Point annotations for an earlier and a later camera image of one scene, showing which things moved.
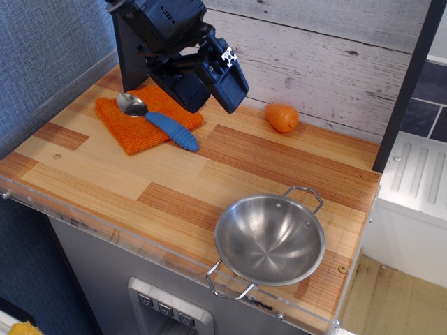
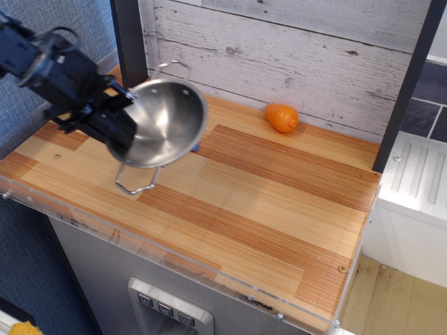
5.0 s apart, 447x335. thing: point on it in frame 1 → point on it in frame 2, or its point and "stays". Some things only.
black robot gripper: [174, 27] → [71, 88]
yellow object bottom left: [24, 328] stays
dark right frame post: [401, 104] stays
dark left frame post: [133, 56] stays
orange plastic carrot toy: [282, 117] stays
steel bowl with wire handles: [267, 239] → [171, 117]
